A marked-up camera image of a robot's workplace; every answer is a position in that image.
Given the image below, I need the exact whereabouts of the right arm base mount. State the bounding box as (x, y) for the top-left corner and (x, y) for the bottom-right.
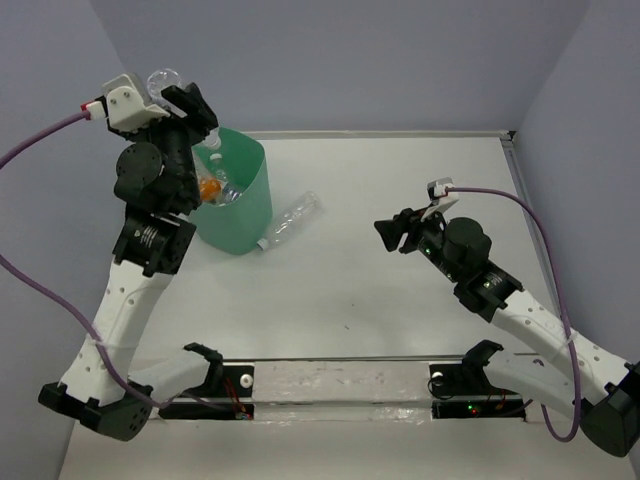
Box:
(427, 340), (528, 420)

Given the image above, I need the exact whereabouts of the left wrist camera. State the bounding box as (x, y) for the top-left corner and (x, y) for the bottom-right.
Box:
(81, 73), (170, 134)

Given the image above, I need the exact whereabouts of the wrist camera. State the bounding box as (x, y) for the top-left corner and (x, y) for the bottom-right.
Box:
(81, 73), (170, 134)
(421, 177), (459, 221)

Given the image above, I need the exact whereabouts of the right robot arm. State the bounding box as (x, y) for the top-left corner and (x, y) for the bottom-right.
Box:
(374, 209), (639, 457)

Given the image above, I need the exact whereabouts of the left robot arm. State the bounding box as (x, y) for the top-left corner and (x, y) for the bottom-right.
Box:
(38, 83), (223, 441)

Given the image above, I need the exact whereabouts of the green plastic bin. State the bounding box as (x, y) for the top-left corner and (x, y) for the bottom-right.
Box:
(189, 127), (273, 255)

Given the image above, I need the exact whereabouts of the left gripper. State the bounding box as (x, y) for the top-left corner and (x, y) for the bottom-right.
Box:
(114, 82), (222, 206)

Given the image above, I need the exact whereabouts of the orange label bottle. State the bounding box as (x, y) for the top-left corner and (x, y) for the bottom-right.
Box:
(199, 177), (222, 203)

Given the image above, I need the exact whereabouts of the clear ribbed bottle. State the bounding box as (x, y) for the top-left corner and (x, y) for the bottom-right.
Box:
(146, 68), (222, 151)
(257, 191), (322, 251)

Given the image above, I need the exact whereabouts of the white blue label bottle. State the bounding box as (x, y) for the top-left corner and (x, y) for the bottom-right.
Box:
(214, 182), (244, 205)

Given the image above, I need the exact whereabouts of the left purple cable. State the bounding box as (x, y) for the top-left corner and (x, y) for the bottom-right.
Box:
(0, 107), (241, 416)

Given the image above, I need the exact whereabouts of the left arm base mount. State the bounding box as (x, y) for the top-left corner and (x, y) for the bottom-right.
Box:
(157, 343), (255, 421)

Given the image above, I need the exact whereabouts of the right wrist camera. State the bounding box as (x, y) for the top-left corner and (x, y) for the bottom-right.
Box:
(421, 177), (459, 221)

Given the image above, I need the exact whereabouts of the clear unlabeled bottle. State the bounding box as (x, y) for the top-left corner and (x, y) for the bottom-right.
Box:
(209, 153), (232, 183)

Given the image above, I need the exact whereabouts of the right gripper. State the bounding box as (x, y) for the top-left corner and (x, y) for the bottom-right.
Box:
(374, 203), (462, 283)

